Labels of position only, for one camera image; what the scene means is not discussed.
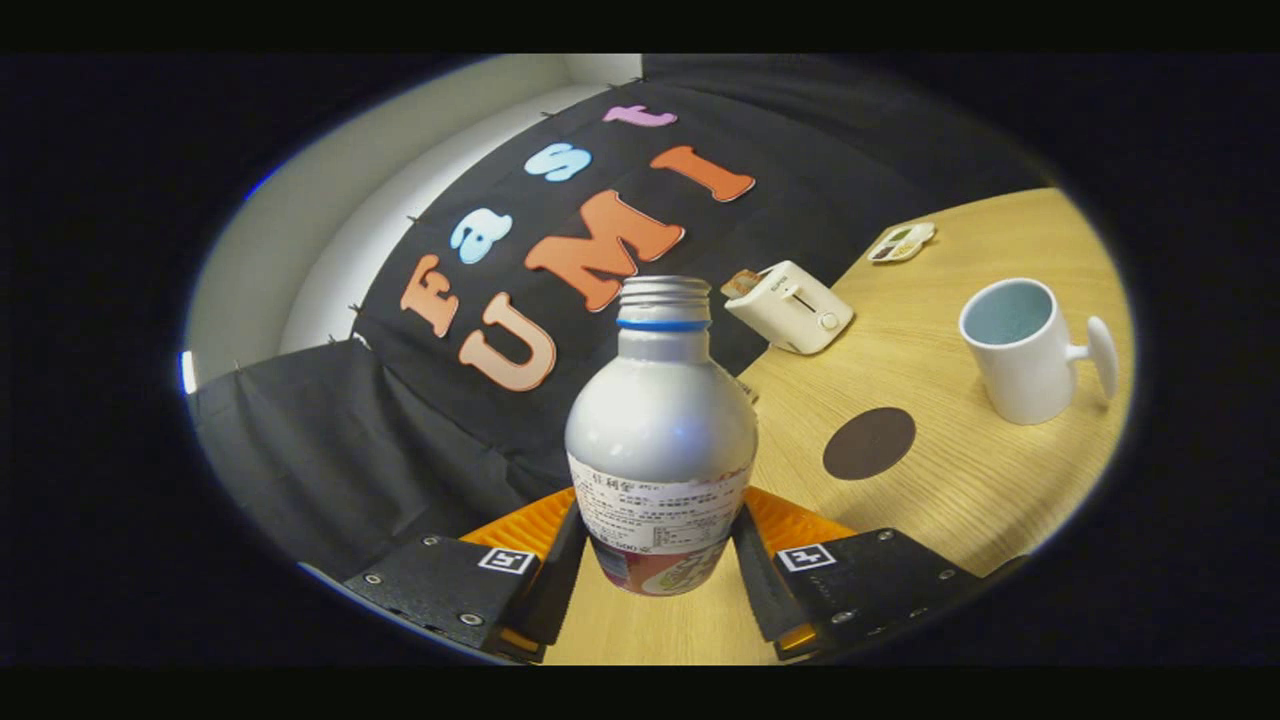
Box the silver juice bottle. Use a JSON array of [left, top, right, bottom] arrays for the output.
[[565, 276, 759, 598]]

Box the black backdrop cloth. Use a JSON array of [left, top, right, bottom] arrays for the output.
[[188, 54, 1061, 581]]

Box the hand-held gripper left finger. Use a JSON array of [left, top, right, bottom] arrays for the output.
[[345, 487, 591, 663]]

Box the white cup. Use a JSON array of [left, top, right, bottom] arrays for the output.
[[958, 278, 1119, 426]]

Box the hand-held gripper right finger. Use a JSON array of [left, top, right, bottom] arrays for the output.
[[733, 487, 1031, 661]]

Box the white toaster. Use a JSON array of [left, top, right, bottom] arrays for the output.
[[724, 261, 855, 355]]

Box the wooden table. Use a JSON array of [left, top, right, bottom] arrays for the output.
[[545, 188, 1136, 666]]

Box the white compartment tray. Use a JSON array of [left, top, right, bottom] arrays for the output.
[[867, 222, 937, 264]]

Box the dark brown round coaster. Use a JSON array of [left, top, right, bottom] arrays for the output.
[[823, 407, 917, 481]]

